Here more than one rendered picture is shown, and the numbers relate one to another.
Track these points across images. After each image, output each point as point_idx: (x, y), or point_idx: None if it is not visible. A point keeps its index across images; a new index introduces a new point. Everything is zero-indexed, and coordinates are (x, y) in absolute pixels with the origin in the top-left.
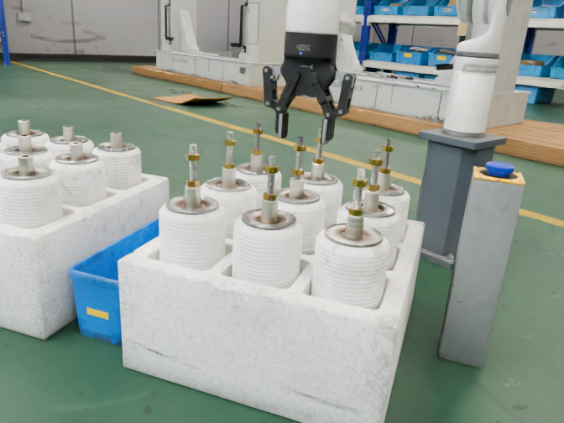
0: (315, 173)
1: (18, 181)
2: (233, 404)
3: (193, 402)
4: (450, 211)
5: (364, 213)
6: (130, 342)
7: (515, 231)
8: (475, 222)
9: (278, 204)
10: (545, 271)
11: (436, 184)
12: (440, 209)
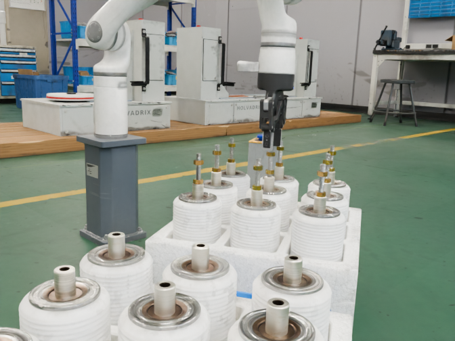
0: (221, 179)
1: (323, 279)
2: (354, 315)
3: (363, 329)
4: (135, 195)
5: (293, 178)
6: None
7: (73, 208)
8: (273, 168)
9: (286, 195)
10: (147, 213)
11: (121, 180)
12: (128, 197)
